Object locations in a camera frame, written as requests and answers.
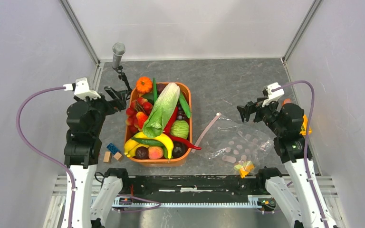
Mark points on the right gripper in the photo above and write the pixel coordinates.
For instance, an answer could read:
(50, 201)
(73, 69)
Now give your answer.
(251, 107)

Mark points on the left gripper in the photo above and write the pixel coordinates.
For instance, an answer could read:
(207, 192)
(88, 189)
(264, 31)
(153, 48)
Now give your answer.
(119, 102)

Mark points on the clear zip top bag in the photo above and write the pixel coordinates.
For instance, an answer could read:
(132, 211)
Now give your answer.
(224, 140)

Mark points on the green napa cabbage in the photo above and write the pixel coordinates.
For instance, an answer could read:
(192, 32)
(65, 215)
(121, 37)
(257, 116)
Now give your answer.
(162, 111)

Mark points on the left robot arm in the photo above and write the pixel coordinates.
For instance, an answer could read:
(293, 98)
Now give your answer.
(85, 119)

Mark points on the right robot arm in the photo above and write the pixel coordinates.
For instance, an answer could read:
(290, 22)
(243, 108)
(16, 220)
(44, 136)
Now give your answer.
(305, 208)

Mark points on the orange mini pumpkin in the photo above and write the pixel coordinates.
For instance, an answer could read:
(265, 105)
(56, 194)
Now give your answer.
(144, 85)

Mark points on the orange round cap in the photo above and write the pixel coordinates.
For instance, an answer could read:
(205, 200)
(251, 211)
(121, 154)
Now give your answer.
(287, 101)

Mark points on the grey microphone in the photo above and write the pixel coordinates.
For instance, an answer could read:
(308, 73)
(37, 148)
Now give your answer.
(118, 51)

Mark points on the blue toy brick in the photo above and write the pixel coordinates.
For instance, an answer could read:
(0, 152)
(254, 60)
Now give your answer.
(112, 148)

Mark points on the yellow banana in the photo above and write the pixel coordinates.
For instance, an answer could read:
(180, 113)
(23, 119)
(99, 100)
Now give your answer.
(168, 144)

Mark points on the yellow orange toy block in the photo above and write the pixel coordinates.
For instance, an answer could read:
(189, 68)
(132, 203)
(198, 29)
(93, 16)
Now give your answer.
(244, 168)

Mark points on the wooden cube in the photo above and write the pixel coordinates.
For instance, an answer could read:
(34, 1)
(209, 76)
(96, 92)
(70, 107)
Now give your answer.
(107, 157)
(118, 156)

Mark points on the yellow plastic crate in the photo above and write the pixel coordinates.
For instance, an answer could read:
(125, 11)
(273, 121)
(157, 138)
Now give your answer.
(303, 129)

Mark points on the dark grape bunch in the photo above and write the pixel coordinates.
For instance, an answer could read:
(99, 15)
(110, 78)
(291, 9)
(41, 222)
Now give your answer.
(181, 115)

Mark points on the green zucchini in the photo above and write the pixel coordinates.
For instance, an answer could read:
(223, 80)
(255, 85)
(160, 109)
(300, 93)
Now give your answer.
(184, 105)

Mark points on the dark purple plum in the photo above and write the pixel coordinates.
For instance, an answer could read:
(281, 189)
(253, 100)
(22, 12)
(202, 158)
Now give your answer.
(141, 153)

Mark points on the red chili pepper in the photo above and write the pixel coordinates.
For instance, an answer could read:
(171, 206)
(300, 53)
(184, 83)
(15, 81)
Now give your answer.
(185, 142)

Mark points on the round green cabbage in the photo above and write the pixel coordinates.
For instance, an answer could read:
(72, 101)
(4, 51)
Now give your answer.
(180, 128)

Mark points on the peach fruit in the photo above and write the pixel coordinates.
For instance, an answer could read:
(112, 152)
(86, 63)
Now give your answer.
(155, 152)

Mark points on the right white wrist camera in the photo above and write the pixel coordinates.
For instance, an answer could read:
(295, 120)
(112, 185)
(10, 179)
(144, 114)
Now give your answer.
(272, 93)

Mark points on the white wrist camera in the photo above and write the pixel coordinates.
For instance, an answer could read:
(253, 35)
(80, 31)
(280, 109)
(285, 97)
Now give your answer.
(272, 93)
(82, 89)

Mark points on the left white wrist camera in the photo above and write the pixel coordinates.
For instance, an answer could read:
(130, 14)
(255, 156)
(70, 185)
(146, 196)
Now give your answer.
(82, 89)

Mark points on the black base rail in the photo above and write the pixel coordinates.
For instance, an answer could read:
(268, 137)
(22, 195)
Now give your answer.
(188, 190)

